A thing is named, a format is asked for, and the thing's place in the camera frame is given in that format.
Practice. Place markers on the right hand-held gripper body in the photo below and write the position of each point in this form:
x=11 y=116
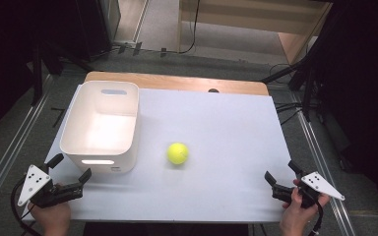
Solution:
x=321 y=187

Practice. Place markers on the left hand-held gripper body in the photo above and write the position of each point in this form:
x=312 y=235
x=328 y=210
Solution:
x=60 y=193

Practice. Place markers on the white plastic bin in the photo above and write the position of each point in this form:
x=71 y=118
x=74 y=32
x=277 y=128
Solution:
x=101 y=131

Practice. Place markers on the yellow tennis ball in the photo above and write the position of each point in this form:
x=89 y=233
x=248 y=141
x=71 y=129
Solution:
x=177 y=153

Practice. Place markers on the person's left hand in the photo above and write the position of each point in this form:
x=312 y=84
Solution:
x=54 y=218

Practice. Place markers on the person's right hand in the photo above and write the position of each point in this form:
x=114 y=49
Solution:
x=295 y=219

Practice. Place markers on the white board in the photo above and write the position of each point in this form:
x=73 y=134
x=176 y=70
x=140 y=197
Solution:
x=223 y=137

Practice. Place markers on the black metal stand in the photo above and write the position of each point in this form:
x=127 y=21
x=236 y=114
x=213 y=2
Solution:
x=37 y=75

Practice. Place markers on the black tripod stand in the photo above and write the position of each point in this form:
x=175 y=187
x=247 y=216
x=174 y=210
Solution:
x=308 y=72

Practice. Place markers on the wooden table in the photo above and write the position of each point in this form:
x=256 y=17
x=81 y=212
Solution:
x=177 y=82

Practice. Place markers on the dark cabinet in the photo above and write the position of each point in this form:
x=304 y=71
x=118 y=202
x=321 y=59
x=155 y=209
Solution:
x=93 y=26

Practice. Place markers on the light wooden desk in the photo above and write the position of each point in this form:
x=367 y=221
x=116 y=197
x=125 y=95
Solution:
x=242 y=16

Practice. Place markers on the metal floor rail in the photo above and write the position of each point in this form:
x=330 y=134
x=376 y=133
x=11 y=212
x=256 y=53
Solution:
x=10 y=154
x=328 y=177

